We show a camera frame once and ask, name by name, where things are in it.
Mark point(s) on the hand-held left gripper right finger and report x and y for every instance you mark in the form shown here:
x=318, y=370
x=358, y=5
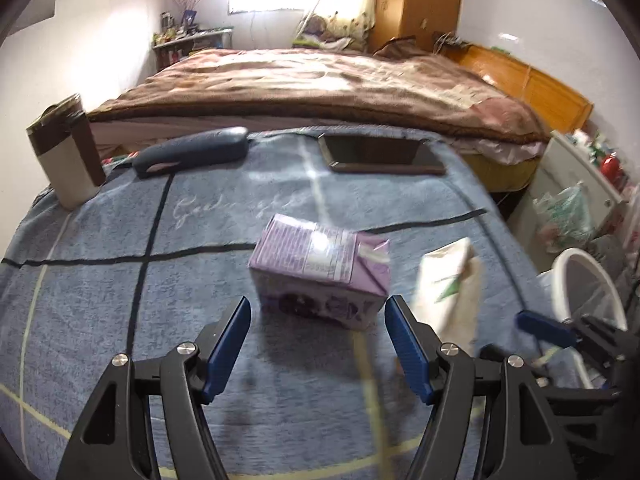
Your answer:
x=407, y=345

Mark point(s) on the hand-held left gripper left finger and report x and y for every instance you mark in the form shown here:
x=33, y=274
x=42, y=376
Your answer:
x=227, y=345

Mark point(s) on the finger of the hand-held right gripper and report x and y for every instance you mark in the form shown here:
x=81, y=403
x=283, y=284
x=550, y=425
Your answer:
x=545, y=327
x=492, y=351

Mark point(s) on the purple drink carton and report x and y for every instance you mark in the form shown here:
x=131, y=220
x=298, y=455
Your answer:
x=310, y=255

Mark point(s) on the grey cloth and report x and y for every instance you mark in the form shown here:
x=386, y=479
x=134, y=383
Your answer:
x=615, y=255

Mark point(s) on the translucent plastic bag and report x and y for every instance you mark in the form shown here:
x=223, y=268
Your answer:
x=565, y=215

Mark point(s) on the white chest cabinet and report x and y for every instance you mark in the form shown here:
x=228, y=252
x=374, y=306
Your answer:
x=565, y=160

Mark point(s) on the red toy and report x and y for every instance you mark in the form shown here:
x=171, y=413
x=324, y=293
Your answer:
x=611, y=166

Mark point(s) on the black smartphone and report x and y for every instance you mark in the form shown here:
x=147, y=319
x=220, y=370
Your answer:
x=380, y=152

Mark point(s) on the white and brown thermos mug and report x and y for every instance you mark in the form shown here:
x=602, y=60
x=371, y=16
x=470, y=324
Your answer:
x=60, y=170

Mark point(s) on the wooden headboard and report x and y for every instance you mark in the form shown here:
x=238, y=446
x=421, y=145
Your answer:
x=525, y=80

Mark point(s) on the bed with brown blanket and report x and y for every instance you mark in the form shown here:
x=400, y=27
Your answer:
x=300, y=90

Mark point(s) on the cluttered white shelf desk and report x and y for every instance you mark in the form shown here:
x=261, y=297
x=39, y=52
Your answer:
x=185, y=42

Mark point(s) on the brown teddy bear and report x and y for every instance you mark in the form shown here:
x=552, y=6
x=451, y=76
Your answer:
x=312, y=30

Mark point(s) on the wooden wardrobe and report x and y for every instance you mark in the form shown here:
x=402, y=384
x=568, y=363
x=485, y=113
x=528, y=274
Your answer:
x=415, y=5

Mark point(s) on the floral curtain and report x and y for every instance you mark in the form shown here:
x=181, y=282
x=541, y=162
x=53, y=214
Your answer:
x=350, y=5

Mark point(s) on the wooden bed frame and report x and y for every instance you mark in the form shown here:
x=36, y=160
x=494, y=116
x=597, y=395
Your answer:
x=505, y=170

